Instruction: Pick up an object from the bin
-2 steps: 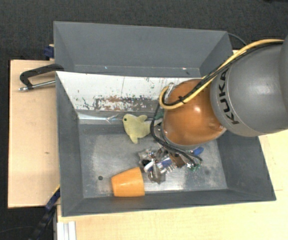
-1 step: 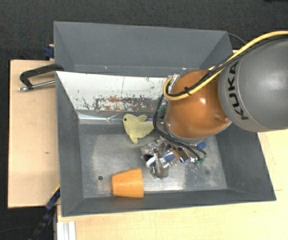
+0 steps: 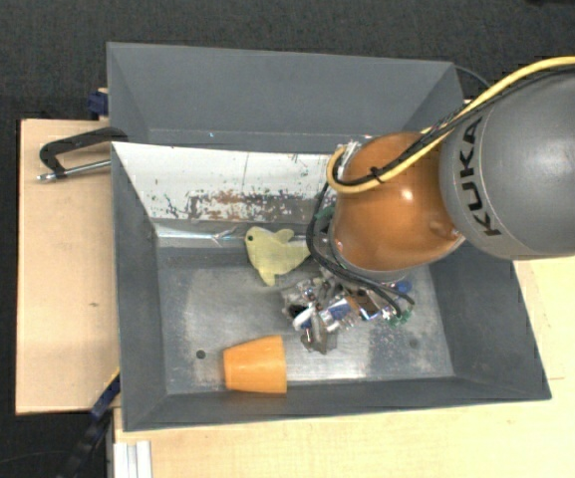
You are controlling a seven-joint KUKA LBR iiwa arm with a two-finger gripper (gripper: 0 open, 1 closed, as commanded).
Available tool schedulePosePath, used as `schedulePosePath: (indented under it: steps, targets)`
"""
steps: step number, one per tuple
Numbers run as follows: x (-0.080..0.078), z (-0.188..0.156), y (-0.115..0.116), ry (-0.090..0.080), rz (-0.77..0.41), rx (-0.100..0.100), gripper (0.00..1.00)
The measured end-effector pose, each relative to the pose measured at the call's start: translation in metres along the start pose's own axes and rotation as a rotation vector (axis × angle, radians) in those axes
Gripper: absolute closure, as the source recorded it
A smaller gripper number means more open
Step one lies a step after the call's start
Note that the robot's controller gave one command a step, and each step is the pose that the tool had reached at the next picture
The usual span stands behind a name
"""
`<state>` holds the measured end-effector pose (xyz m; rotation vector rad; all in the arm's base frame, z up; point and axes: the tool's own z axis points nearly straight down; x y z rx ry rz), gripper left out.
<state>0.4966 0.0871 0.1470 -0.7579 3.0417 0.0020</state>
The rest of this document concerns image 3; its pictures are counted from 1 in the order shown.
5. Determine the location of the yellow toy dolphin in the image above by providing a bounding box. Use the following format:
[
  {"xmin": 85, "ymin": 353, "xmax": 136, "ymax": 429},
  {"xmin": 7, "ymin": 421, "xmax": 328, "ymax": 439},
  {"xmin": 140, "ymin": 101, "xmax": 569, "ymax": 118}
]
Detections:
[{"xmin": 244, "ymin": 225, "xmax": 313, "ymax": 288}]

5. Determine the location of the grey metal bin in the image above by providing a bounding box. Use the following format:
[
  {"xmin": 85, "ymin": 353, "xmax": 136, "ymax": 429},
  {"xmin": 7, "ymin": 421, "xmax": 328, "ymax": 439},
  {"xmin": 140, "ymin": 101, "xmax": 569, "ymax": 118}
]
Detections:
[{"xmin": 105, "ymin": 41, "xmax": 553, "ymax": 433}]

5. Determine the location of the orange plastic cup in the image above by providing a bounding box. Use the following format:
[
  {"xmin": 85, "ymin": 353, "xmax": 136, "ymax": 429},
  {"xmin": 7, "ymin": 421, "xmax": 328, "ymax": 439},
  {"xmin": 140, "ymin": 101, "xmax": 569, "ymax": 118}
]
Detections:
[{"xmin": 221, "ymin": 335, "xmax": 289, "ymax": 396}]

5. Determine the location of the pale wood flat board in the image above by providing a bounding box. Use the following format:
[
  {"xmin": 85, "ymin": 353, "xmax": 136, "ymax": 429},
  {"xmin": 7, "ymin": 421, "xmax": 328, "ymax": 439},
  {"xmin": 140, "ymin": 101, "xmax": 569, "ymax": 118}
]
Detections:
[{"xmin": 15, "ymin": 119, "xmax": 122, "ymax": 415}]

